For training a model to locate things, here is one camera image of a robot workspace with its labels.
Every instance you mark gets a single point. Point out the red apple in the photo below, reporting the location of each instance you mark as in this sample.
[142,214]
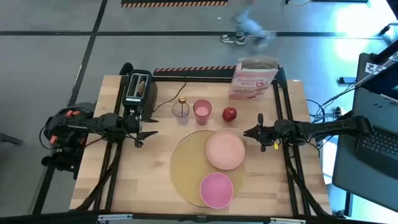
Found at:
[229,114]

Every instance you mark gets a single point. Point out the hazard striped black bar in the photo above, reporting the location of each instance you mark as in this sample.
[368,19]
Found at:
[192,71]

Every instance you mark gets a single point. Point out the pink bowl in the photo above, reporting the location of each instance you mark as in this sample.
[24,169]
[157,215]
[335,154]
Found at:
[216,190]

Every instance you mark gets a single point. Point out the salmon pink plate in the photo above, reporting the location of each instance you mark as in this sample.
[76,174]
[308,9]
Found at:
[225,150]

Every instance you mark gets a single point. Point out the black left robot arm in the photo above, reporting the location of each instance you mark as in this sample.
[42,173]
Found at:
[77,124]

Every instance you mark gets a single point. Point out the pink cereal box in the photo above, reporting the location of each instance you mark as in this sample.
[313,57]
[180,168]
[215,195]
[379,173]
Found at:
[252,82]

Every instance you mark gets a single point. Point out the person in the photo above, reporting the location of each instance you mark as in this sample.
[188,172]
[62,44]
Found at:
[248,26]

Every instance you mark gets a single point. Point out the grey desk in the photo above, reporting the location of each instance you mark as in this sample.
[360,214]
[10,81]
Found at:
[363,186]

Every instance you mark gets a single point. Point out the long hazard striped floor strip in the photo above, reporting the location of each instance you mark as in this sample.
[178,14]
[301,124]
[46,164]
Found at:
[174,3]

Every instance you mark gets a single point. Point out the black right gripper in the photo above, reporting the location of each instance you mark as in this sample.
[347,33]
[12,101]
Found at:
[267,132]

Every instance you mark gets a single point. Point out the pink tumbler with milk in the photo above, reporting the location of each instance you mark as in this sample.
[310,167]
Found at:
[202,112]

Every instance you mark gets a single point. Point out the wooden honey dipper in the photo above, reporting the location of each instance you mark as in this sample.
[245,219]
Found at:
[182,99]

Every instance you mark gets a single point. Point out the round woven tan placemat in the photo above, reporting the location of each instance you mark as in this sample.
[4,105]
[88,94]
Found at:
[189,165]

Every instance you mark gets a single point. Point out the black two-slot toaster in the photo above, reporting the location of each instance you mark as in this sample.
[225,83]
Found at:
[149,93]

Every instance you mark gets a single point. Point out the black laptop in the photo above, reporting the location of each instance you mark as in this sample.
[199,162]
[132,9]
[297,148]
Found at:
[377,146]

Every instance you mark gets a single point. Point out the yellow tag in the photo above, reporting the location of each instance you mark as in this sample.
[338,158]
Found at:
[275,146]

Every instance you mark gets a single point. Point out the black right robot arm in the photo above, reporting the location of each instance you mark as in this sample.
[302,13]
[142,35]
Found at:
[326,127]

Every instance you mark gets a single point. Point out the slice of toast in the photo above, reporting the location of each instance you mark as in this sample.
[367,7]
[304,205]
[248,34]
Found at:
[141,88]

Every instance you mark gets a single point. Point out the black metal table frame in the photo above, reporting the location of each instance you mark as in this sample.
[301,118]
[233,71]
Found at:
[293,174]

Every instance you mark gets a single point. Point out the clear drinking glass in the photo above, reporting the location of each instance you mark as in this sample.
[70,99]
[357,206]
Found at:
[181,116]

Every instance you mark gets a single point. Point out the black rounded object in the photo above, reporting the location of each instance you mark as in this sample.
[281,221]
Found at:
[126,68]

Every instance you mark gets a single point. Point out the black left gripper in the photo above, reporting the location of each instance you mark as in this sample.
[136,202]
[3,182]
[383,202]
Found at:
[136,124]

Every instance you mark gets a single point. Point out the black crossbar with silver brackets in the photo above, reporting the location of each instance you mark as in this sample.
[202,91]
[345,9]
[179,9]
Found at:
[46,218]

